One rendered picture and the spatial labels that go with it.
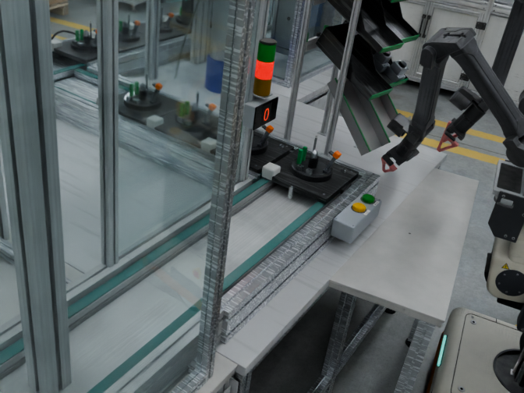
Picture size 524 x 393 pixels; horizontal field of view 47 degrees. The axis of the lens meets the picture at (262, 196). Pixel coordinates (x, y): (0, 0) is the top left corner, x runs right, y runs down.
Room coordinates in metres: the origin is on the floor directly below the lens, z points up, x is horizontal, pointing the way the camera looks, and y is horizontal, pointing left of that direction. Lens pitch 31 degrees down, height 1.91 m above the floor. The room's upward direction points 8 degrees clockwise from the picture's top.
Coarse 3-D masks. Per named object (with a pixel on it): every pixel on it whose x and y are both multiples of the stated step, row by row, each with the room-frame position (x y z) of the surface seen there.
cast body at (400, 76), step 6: (390, 66) 2.11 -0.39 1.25; (396, 66) 2.10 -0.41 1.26; (402, 66) 2.09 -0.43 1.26; (384, 72) 2.12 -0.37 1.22; (390, 72) 2.11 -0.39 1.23; (396, 72) 2.09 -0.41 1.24; (402, 72) 2.10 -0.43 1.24; (390, 78) 2.10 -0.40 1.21; (396, 78) 2.09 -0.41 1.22; (402, 78) 2.10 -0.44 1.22
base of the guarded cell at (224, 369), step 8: (216, 352) 1.01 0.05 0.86; (216, 360) 0.99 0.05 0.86; (224, 360) 0.99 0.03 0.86; (216, 368) 0.96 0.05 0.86; (224, 368) 0.97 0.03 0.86; (232, 368) 0.97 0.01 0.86; (216, 376) 0.94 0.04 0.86; (224, 376) 0.94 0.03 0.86; (208, 384) 0.91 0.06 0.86; (216, 384) 0.92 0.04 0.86; (224, 384) 0.97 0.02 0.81; (200, 392) 0.89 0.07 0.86; (208, 392) 0.89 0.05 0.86; (216, 392) 0.92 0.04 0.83; (224, 392) 0.95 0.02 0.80
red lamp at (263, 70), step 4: (256, 64) 1.65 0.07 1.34; (260, 64) 1.63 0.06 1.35; (264, 64) 1.62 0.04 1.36; (268, 64) 1.63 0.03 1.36; (272, 64) 1.64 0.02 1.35; (256, 68) 1.64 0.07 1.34; (260, 68) 1.63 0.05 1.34; (264, 68) 1.62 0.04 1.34; (268, 68) 1.63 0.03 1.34; (272, 68) 1.64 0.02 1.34; (256, 72) 1.64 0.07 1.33; (260, 72) 1.63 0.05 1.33; (264, 72) 1.62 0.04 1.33; (268, 72) 1.63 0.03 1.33; (272, 72) 1.64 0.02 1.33; (256, 76) 1.63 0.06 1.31; (260, 76) 1.63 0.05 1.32; (264, 76) 1.63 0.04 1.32; (268, 76) 1.63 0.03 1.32
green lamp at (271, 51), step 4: (260, 44) 1.63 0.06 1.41; (264, 44) 1.63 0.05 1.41; (276, 44) 1.65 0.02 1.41; (260, 48) 1.63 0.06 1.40; (264, 48) 1.63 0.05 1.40; (268, 48) 1.63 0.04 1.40; (272, 48) 1.63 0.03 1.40; (260, 52) 1.63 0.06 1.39; (264, 52) 1.63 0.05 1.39; (268, 52) 1.63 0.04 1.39; (272, 52) 1.63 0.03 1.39; (260, 56) 1.63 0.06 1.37; (264, 56) 1.62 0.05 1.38; (268, 56) 1.63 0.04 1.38; (272, 56) 1.63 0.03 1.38; (260, 60) 1.63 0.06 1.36; (264, 60) 1.62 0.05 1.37; (268, 60) 1.63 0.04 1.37; (272, 60) 1.63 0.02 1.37
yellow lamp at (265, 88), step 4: (256, 80) 1.63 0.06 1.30; (260, 80) 1.63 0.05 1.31; (264, 80) 1.63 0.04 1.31; (268, 80) 1.63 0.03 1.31; (256, 84) 1.63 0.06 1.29; (260, 84) 1.62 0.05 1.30; (264, 84) 1.63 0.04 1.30; (268, 84) 1.63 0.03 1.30; (256, 88) 1.63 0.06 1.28; (260, 88) 1.62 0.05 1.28; (264, 88) 1.63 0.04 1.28; (268, 88) 1.63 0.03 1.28; (256, 92) 1.63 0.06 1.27; (260, 92) 1.62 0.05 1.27; (264, 92) 1.63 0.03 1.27; (268, 92) 1.64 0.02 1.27; (264, 96) 1.63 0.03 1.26
